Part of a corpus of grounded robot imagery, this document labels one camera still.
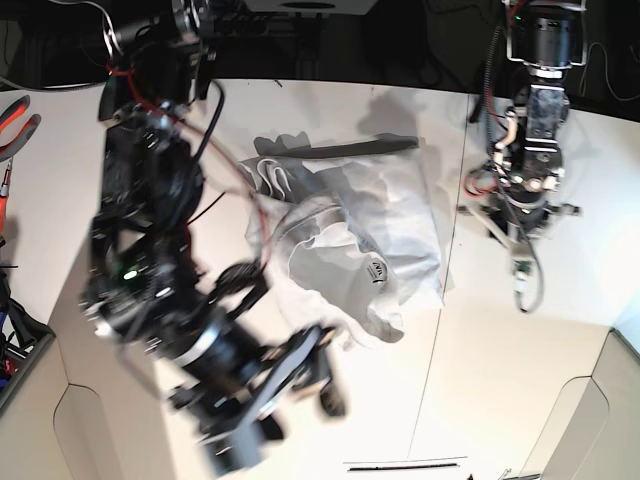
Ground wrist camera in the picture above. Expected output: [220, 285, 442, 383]
[199, 422, 265, 477]
[511, 255, 535, 294]

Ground white t-shirt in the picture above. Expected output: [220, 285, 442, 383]
[240, 134, 442, 346]

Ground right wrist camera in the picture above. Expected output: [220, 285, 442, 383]
[199, 422, 265, 477]

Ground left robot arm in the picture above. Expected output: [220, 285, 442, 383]
[460, 1, 587, 269]

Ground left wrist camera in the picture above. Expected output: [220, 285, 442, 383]
[511, 255, 535, 294]

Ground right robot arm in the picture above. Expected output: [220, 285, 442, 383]
[83, 1, 346, 441]

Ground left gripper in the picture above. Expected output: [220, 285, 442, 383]
[457, 199, 583, 262]

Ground orange handled pliers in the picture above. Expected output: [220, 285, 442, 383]
[0, 94, 42, 164]

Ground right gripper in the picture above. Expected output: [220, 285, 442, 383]
[169, 324, 346, 445]

